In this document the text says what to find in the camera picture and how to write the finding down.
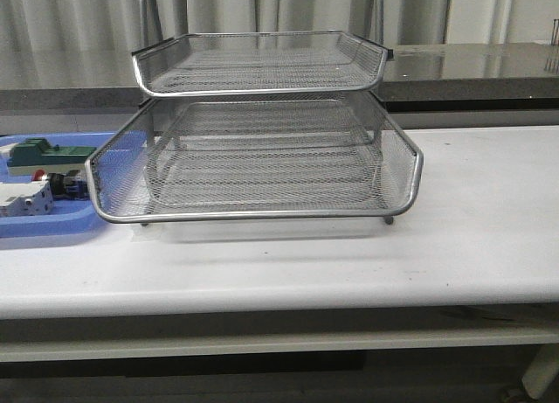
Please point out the silver mesh tray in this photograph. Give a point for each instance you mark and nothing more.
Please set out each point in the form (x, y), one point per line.
(115, 171)
(296, 171)
(204, 64)

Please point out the blue plastic tray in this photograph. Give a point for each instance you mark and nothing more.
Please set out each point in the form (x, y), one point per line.
(67, 216)

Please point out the dark stone counter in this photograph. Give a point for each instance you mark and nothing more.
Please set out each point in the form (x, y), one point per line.
(451, 77)

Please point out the red emergency stop button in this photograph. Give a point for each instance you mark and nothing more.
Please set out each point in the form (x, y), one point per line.
(69, 186)

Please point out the green electrical module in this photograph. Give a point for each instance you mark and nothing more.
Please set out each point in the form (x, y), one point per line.
(36, 153)

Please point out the grey metal rack frame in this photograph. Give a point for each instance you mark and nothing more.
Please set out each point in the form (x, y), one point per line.
(151, 33)

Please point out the clear tape patch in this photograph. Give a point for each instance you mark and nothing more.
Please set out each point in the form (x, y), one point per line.
(152, 232)

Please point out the white circuit breaker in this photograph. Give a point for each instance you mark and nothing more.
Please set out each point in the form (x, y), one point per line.
(26, 199)

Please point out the white curtain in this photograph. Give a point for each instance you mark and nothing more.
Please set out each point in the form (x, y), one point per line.
(86, 25)

